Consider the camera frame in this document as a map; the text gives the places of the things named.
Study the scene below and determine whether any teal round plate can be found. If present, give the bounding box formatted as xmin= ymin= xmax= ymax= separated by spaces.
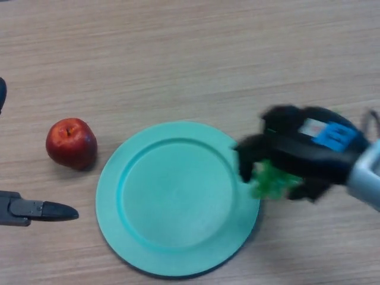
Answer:
xmin=95 ymin=120 xmax=262 ymax=278

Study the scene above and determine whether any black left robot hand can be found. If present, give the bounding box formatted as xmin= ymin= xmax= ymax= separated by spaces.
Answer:
xmin=0 ymin=77 xmax=80 ymax=227

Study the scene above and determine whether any red apple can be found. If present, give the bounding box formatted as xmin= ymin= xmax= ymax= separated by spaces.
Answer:
xmin=45 ymin=118 xmax=98 ymax=171

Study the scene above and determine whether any green grapes bunch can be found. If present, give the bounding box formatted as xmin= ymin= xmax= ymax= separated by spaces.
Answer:
xmin=251 ymin=159 xmax=302 ymax=201

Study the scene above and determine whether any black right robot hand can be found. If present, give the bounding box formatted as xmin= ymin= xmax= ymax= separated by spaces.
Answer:
xmin=233 ymin=104 xmax=371 ymax=204

